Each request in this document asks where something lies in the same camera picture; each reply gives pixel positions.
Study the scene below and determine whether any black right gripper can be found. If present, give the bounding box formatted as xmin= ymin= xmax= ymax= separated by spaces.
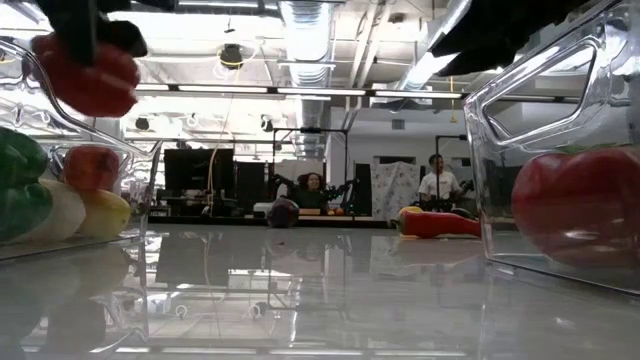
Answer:
xmin=428 ymin=0 xmax=591 ymax=78

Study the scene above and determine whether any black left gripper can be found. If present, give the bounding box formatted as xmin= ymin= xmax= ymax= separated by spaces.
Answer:
xmin=37 ymin=0 xmax=176 ymax=69

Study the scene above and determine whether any red bell pepper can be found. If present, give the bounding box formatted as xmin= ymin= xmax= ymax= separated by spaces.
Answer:
xmin=30 ymin=33 xmax=142 ymax=119

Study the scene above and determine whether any green bell pepper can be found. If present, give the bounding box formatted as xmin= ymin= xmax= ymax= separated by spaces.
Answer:
xmin=0 ymin=126 xmax=54 ymax=243

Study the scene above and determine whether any long red chili pepper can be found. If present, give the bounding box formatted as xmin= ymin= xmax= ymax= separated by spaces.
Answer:
xmin=396 ymin=210 xmax=483 ymax=240

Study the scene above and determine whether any large red round fruit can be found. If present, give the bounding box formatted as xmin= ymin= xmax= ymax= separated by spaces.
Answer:
xmin=510 ymin=144 xmax=640 ymax=269

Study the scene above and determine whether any dark purple round vegetable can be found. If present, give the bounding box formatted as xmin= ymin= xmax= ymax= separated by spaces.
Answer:
xmin=266 ymin=196 xmax=301 ymax=229

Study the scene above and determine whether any person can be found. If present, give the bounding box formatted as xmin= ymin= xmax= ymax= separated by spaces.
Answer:
xmin=417 ymin=153 xmax=465 ymax=204
xmin=284 ymin=172 xmax=329 ymax=210

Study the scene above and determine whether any clear plastic bin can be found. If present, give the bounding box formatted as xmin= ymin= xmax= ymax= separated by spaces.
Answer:
xmin=0 ymin=38 xmax=164 ymax=261
xmin=463 ymin=0 xmax=640 ymax=296

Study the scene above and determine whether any long hanging light bar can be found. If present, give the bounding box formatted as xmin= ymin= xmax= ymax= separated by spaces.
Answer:
xmin=128 ymin=83 xmax=470 ymax=100

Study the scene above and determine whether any patterned white cloth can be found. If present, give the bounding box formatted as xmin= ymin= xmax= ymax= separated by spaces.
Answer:
xmin=370 ymin=161 xmax=421 ymax=221

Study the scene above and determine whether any black monitor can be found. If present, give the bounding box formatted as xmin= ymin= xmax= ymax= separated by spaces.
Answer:
xmin=163 ymin=148 xmax=235 ymax=192

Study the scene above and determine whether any pale round vegetable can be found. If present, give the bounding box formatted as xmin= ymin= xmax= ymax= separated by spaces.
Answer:
xmin=14 ymin=178 xmax=87 ymax=245

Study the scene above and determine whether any smooth silver air duct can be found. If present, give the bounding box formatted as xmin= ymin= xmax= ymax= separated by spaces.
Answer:
xmin=399 ymin=0 xmax=474 ymax=92

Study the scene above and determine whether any black overhead camera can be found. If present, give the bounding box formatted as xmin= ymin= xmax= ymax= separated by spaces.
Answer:
xmin=219 ymin=43 xmax=245 ymax=70

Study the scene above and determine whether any ribbed silver air duct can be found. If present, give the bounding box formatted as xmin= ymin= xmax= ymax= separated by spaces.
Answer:
xmin=278 ymin=0 xmax=335 ymax=159

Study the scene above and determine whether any yellow hanging cable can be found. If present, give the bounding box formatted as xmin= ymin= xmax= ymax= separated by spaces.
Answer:
xmin=207 ymin=64 xmax=236 ymax=211

